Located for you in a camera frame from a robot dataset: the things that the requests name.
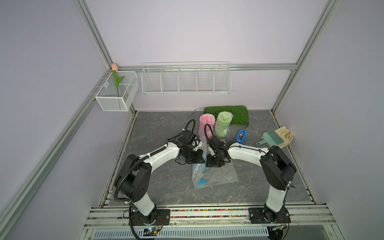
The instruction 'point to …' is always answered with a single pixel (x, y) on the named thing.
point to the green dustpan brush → (271, 138)
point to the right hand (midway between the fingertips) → (208, 164)
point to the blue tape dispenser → (241, 136)
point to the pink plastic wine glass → (205, 119)
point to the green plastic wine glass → (222, 123)
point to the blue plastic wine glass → (198, 170)
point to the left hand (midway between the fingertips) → (204, 162)
